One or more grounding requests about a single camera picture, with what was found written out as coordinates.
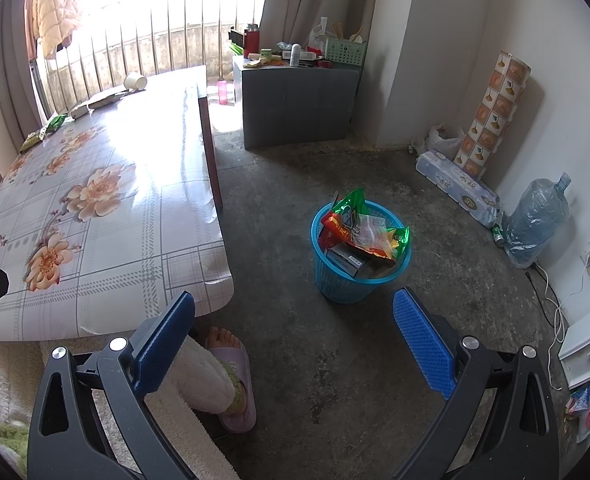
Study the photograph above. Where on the metal window railing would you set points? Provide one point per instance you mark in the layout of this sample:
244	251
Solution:
165	30

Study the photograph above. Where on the small green packet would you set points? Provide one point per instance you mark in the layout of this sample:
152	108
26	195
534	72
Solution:
33	141
56	123

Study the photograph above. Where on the silver grey carton box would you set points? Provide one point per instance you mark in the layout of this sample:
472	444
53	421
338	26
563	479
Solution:
347	260

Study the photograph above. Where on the pale purple slipper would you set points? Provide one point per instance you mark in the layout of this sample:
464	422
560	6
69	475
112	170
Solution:
240	410

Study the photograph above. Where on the table with floral tablecloth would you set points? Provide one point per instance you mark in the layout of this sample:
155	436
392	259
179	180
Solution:
125	220

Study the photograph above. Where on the green drink can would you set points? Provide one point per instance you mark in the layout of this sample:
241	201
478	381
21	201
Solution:
498	235

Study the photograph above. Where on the small jar green lid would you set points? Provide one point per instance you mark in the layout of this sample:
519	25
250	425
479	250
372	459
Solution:
266	54

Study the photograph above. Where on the patterned wallpaper roll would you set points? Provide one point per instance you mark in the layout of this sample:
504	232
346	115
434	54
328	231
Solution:
492	115

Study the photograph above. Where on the green plastic storage basket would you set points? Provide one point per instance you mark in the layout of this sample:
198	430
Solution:
345	52

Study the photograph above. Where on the white paper cup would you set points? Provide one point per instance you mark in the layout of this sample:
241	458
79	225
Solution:
135	81

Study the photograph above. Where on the red and yellow snack bag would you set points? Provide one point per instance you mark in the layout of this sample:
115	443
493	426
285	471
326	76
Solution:
337	232

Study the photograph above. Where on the red thermos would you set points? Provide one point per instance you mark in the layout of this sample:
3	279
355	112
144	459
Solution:
251	42

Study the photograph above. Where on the green striped snack bag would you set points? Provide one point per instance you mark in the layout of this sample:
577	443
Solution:
395	242

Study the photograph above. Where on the grey cabinet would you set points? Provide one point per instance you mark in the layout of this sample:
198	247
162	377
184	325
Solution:
300	105

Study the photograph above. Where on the green snack bag blue label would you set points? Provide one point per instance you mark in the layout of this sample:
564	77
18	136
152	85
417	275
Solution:
350	210

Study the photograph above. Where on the white crumpled plastic bag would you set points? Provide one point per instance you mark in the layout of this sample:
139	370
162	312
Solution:
445	141

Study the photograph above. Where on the colourful plastic bag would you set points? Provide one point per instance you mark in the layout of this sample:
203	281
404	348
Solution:
587	407

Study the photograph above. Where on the toilet paper pack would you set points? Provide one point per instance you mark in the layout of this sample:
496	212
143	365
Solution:
457	185

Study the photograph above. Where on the pink drink bottle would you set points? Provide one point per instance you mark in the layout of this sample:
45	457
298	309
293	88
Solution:
223	92

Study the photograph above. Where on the flat cardboard box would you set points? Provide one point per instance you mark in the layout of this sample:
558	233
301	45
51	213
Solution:
100	101

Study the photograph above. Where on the grey curtain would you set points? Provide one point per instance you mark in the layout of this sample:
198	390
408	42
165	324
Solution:
15	60

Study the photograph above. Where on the white tube bottle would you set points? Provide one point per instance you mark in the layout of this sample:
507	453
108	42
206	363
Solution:
295	55

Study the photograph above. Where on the person's bare foot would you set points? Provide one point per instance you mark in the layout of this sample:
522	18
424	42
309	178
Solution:
222	337

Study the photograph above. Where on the large blue water jug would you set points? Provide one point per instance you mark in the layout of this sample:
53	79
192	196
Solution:
535	220

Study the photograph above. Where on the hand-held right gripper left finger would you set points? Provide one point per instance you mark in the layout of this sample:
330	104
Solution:
162	345

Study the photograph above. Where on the blue plastic waste basket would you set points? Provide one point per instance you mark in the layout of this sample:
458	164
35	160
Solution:
345	287

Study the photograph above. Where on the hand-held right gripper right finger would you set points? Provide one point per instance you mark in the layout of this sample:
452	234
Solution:
422	345

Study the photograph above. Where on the cream puffer jacket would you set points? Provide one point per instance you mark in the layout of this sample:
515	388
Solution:
55	5

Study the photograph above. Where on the black and green box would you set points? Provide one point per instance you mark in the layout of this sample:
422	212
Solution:
236	41

